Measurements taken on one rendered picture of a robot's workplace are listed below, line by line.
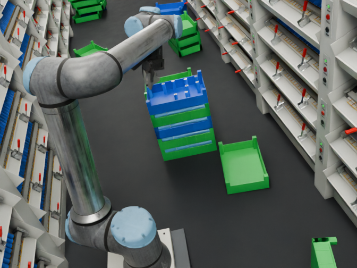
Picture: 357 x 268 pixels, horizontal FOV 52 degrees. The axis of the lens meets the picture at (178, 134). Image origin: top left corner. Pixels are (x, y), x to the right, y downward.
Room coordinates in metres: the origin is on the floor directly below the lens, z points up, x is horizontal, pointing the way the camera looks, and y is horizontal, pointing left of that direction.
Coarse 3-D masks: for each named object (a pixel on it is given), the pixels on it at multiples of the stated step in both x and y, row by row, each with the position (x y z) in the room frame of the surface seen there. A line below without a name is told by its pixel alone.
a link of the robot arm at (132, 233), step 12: (120, 216) 0.88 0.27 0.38; (132, 216) 0.88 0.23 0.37; (144, 216) 0.87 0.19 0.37; (108, 228) 0.87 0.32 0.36; (120, 228) 0.84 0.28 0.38; (132, 228) 0.83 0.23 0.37; (144, 228) 0.82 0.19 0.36; (156, 228) 0.86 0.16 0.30; (108, 240) 0.84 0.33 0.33; (120, 240) 0.80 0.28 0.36; (132, 240) 0.78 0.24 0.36; (144, 240) 0.79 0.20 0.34; (156, 240) 0.82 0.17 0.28; (120, 252) 0.81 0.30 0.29; (132, 252) 0.78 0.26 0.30; (144, 252) 0.78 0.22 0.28; (156, 252) 0.81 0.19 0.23; (132, 264) 0.79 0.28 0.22; (144, 264) 0.78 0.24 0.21
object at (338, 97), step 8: (352, 80) 1.02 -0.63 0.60; (344, 88) 1.02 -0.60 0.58; (352, 88) 1.00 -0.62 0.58; (328, 96) 1.01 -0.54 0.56; (336, 96) 1.01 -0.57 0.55; (344, 96) 1.01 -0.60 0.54; (336, 104) 1.00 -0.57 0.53; (344, 104) 0.98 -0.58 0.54; (336, 112) 1.01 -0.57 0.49; (344, 112) 0.95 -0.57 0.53; (352, 112) 0.93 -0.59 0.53; (344, 120) 0.96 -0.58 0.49; (352, 120) 0.90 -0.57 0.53
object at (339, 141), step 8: (344, 128) 1.02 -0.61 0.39; (328, 136) 1.01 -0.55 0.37; (336, 136) 1.02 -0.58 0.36; (344, 136) 1.00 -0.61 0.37; (352, 136) 0.97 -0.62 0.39; (336, 144) 0.99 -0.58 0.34; (344, 144) 0.98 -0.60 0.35; (352, 144) 0.96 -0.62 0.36; (336, 152) 0.96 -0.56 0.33; (344, 152) 0.94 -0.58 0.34; (352, 152) 0.93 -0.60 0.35; (344, 160) 0.91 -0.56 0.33; (352, 160) 0.90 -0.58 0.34; (352, 168) 0.87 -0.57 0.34
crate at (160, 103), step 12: (156, 84) 1.73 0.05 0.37; (168, 84) 1.72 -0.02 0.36; (180, 84) 1.72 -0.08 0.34; (192, 84) 1.71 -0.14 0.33; (204, 84) 1.60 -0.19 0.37; (156, 96) 1.69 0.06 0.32; (168, 96) 1.66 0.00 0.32; (180, 96) 1.63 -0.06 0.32; (192, 96) 1.52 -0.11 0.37; (204, 96) 1.51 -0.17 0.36; (156, 108) 1.53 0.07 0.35; (168, 108) 1.53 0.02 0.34; (180, 108) 1.52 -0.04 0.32
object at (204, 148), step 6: (210, 144) 1.51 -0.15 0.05; (162, 150) 1.53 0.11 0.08; (180, 150) 1.53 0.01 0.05; (186, 150) 1.52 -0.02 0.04; (192, 150) 1.52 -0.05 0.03; (198, 150) 1.52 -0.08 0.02; (204, 150) 1.52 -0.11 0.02; (210, 150) 1.52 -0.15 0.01; (168, 156) 1.53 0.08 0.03; (174, 156) 1.53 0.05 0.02; (180, 156) 1.53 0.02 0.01
